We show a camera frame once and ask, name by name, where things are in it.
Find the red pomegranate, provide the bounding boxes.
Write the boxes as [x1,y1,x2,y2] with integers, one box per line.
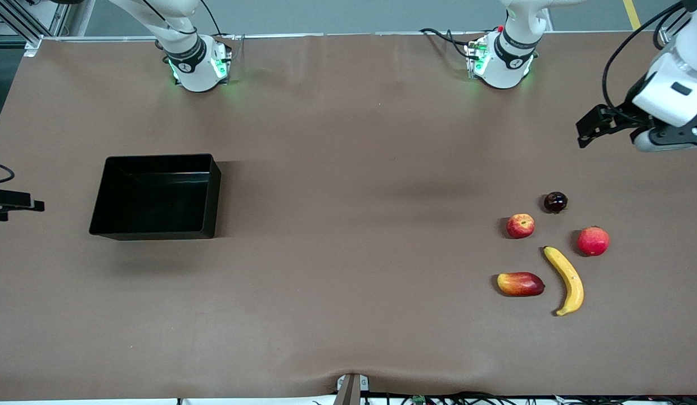
[577,226,610,257]

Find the black arm base cable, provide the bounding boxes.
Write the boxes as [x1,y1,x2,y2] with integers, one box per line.
[140,0,236,40]
[420,28,474,58]

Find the dark red plum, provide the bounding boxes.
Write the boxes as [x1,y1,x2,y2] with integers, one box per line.
[543,191,569,214]

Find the yellow banana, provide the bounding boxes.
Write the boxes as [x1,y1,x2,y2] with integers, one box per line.
[543,246,584,317]

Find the table edge camera mount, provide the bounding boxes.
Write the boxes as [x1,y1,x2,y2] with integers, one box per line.
[334,373,370,405]

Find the black left arm base cable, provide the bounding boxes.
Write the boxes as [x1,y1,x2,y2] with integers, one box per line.
[420,28,474,58]

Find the black right arm base cable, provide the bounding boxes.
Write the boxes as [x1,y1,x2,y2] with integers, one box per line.
[140,0,236,40]

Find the red yellow apple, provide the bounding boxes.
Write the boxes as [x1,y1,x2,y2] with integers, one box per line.
[506,213,536,239]

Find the black plastic box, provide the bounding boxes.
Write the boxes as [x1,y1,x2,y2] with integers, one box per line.
[88,154,222,241]

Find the red yellow mango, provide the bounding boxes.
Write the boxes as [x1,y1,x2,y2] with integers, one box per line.
[497,272,546,297]

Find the aluminium frame profile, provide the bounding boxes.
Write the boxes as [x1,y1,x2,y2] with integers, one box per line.
[0,0,73,57]

